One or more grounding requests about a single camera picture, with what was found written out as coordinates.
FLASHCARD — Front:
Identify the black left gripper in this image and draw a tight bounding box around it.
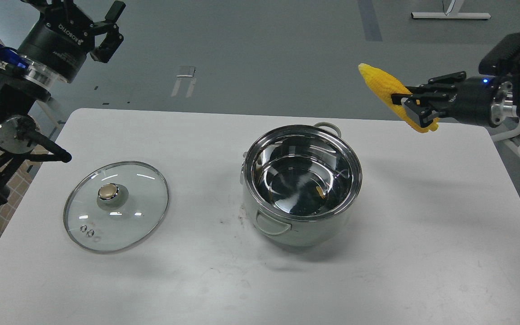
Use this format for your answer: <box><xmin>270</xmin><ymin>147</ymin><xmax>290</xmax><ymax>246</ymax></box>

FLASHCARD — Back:
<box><xmin>17</xmin><ymin>0</ymin><xmax>126</xmax><ymax>83</ymax></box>

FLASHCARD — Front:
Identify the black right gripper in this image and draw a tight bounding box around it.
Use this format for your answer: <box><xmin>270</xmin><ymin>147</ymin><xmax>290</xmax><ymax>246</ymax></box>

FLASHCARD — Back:
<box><xmin>391</xmin><ymin>71</ymin><xmax>500</xmax><ymax>131</ymax></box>

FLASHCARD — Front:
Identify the yellow corn cob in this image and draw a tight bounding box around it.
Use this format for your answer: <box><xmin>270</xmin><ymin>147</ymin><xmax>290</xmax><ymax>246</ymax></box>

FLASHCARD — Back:
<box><xmin>358</xmin><ymin>63</ymin><xmax>439</xmax><ymax>133</ymax></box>

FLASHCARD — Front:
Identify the glass pot lid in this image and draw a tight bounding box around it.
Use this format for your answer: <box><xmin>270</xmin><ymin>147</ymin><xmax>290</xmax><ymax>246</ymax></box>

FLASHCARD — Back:
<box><xmin>63</xmin><ymin>161</ymin><xmax>170</xmax><ymax>254</ymax></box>

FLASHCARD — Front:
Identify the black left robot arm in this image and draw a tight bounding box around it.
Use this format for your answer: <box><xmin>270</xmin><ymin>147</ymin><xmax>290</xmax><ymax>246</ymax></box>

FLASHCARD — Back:
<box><xmin>0</xmin><ymin>0</ymin><xmax>125</xmax><ymax>206</ymax></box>

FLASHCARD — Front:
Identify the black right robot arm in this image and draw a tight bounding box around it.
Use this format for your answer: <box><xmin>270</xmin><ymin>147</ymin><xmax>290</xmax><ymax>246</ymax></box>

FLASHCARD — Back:
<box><xmin>389</xmin><ymin>32</ymin><xmax>520</xmax><ymax>128</ymax></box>

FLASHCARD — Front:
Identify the stainless steel pot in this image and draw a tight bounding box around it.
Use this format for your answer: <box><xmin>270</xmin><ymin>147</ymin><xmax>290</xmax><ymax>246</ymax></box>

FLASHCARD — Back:
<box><xmin>240</xmin><ymin>122</ymin><xmax>363</xmax><ymax>246</ymax></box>

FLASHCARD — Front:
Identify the white desk leg base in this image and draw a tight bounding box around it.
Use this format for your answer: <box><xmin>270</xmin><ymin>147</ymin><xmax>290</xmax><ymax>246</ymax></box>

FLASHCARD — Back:
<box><xmin>410</xmin><ymin>0</ymin><xmax>491</xmax><ymax>20</ymax></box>

